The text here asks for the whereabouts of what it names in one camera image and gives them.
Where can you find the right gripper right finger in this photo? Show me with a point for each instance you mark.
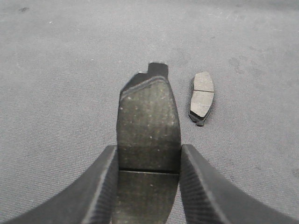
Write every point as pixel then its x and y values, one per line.
pixel 209 198

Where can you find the brake pad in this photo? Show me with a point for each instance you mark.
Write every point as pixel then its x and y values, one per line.
pixel 202 98
pixel 149 149

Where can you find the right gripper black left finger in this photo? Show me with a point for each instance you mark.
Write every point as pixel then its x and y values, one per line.
pixel 88 200

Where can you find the dark conveyor belt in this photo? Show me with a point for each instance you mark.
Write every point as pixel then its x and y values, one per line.
pixel 63 64

